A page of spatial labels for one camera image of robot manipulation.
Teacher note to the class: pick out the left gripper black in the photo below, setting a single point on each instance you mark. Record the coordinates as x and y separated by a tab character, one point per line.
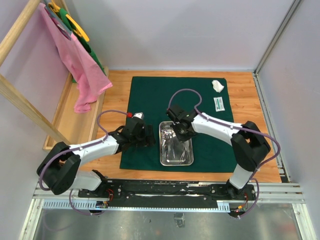
150	140

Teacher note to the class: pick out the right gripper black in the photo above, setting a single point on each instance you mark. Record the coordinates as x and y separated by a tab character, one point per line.
182	138

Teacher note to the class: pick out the steel surgical scissors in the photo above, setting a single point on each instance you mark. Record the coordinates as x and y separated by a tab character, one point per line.
167	142

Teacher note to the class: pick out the steel instrument tray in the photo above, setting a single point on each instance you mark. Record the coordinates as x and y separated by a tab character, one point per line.
182	151

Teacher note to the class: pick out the blue suture packet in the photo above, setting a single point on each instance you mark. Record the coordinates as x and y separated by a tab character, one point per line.
219	104

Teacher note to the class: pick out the dark green surgical cloth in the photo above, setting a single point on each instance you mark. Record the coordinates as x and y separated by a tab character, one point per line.
152	95

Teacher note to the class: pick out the white gauze roll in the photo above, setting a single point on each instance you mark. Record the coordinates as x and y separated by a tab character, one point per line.
217	86

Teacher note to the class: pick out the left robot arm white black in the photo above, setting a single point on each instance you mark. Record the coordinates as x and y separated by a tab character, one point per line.
60	170

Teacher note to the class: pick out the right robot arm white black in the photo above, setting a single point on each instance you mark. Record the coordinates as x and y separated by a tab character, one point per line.
249	145

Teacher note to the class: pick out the pink cloth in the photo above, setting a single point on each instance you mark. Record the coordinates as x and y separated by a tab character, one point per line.
90	78

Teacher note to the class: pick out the yellow hanger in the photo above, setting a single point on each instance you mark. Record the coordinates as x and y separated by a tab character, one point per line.
79	29

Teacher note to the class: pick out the grey hanger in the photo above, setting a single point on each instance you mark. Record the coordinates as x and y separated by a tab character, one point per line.
57	21

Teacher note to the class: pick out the green garment on hanger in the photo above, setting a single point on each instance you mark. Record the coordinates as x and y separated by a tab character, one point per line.
63	15

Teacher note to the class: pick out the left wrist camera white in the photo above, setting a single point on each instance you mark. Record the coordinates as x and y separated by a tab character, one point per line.
139	115

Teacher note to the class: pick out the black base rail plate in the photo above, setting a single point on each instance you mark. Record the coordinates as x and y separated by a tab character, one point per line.
167	194

